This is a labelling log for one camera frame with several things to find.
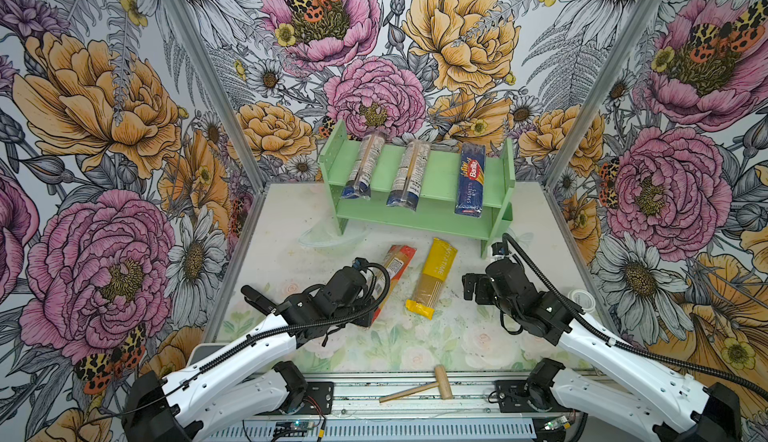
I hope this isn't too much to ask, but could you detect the red-ended clear spaghetti bag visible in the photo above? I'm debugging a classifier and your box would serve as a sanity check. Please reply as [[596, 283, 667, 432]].
[[370, 244, 416, 325]]

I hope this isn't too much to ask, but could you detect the yellow spaghetti bag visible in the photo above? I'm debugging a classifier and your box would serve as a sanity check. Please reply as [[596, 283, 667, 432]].
[[405, 238, 458, 320]]

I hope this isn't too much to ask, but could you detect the blue Barilla spaghetti bag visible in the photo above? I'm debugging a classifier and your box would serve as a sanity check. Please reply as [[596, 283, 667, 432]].
[[455, 143, 486, 217]]

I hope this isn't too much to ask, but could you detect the clear spaghetti bag dark end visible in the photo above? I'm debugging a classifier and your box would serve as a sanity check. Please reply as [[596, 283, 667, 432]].
[[341, 132, 386, 199]]

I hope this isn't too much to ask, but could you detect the clear spaghetti bag white label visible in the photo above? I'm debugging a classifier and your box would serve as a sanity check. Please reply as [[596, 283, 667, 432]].
[[386, 140, 431, 211]]

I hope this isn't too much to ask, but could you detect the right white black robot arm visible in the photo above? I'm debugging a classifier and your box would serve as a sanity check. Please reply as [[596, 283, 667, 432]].
[[462, 258, 743, 441]]

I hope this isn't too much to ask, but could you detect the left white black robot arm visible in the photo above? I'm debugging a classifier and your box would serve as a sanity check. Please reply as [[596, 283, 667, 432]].
[[120, 258, 391, 441]]

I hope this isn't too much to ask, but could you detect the green wooden two-tier shelf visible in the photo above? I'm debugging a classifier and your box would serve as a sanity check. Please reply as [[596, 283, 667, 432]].
[[319, 123, 516, 256]]

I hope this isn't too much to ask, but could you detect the clear tape roll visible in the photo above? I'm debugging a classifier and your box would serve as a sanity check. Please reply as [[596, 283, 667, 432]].
[[568, 289, 597, 313]]

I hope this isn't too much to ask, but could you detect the small wooden mallet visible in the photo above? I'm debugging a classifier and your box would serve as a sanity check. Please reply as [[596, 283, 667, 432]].
[[379, 365, 454, 404]]

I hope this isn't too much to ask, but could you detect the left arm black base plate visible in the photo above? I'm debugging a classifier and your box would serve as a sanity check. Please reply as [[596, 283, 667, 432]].
[[278, 381, 335, 416]]

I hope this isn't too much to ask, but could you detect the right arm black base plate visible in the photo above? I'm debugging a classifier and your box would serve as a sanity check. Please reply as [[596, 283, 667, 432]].
[[487, 379, 573, 413]]

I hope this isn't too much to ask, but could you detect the right black corrugated cable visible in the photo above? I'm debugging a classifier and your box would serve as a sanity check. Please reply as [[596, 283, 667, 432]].
[[500, 232, 768, 401]]

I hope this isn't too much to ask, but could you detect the black corrugated cable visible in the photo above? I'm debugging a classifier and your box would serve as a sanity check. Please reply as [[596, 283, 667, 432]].
[[89, 260, 392, 425], [500, 232, 768, 401]]

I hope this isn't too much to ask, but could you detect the left black corrugated cable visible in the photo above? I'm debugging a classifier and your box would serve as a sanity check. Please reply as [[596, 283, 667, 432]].
[[89, 260, 392, 425]]

